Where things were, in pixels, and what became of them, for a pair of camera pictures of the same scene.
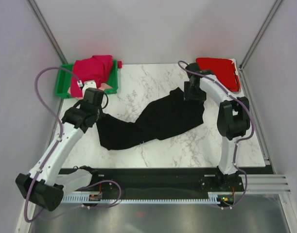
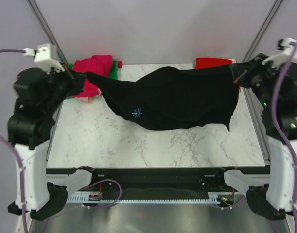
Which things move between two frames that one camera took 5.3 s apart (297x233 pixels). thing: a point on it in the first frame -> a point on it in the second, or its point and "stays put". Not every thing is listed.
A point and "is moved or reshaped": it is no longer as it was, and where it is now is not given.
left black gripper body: x=97 y=113 -> x=64 y=84
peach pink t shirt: x=102 y=86 is moved or reshaped
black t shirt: x=167 y=115 -> x=171 y=97
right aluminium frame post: x=244 y=83 stays put
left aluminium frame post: x=46 y=30 stays put
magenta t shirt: x=98 y=68 stays put
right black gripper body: x=193 y=92 -> x=257 y=76
